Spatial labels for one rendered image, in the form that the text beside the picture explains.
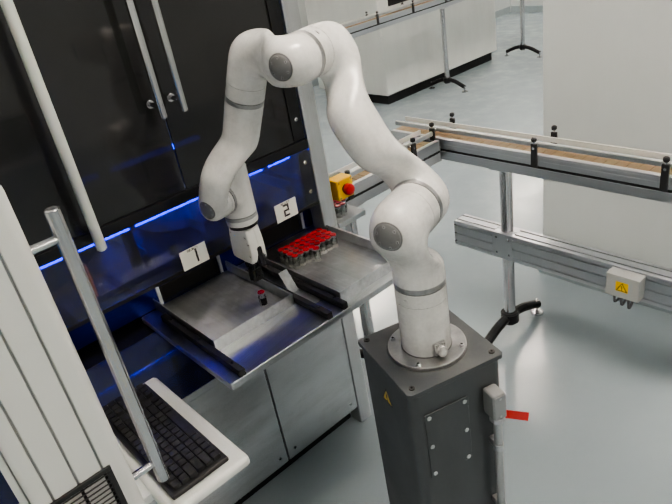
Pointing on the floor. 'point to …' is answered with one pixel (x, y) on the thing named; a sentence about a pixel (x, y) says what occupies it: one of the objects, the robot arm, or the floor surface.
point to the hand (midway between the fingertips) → (255, 273)
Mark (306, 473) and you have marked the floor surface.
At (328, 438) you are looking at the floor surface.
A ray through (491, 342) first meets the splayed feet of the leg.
